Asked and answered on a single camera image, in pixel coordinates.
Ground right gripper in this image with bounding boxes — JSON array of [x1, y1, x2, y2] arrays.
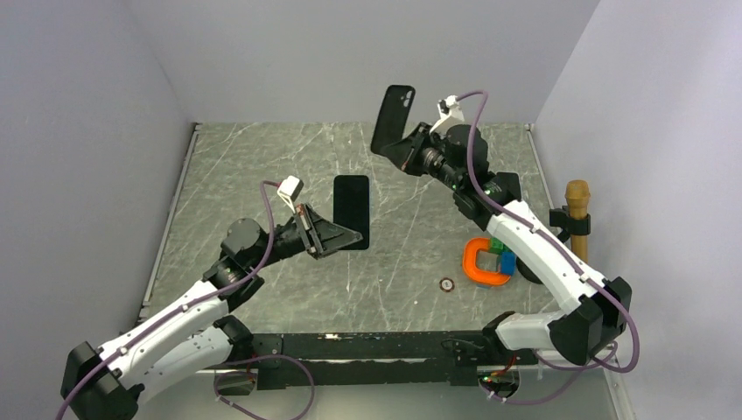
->
[[381, 122, 462, 192]]

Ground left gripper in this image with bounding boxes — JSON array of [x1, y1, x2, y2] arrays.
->
[[248, 202, 362, 271]]

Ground black smartphone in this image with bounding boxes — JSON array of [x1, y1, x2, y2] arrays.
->
[[332, 175, 370, 250]]

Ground black phone case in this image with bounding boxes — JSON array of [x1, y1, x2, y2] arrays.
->
[[370, 85, 416, 156]]

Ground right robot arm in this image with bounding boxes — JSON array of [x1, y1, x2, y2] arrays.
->
[[370, 122, 632, 366]]

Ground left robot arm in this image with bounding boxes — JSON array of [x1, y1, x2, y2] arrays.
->
[[58, 204, 365, 419]]

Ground small round brown coin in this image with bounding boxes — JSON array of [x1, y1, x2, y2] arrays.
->
[[439, 277, 455, 292]]

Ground green toy brick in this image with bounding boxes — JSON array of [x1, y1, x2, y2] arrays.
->
[[487, 237, 510, 256]]

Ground orange curved toy track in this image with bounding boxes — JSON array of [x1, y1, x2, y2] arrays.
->
[[461, 237, 511, 288]]

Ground blue toy brick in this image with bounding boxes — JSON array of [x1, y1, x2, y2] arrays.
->
[[498, 252, 516, 277]]

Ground brown microphone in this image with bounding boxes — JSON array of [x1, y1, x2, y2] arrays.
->
[[564, 179, 591, 263]]

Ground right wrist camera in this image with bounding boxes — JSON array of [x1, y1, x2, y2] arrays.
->
[[430, 95, 466, 136]]

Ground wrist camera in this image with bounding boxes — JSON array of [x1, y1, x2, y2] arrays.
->
[[430, 95, 466, 136], [276, 175, 305, 213]]

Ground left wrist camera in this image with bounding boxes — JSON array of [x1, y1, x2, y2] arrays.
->
[[276, 175, 305, 213]]

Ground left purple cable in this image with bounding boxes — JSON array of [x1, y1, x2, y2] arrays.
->
[[54, 179, 285, 420]]

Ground purple cable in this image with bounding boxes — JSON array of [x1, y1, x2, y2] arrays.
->
[[54, 179, 285, 420], [454, 90, 641, 374]]

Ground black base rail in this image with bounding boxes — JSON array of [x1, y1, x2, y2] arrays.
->
[[218, 330, 537, 390]]

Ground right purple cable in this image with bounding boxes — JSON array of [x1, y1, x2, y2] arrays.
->
[[454, 90, 641, 374]]

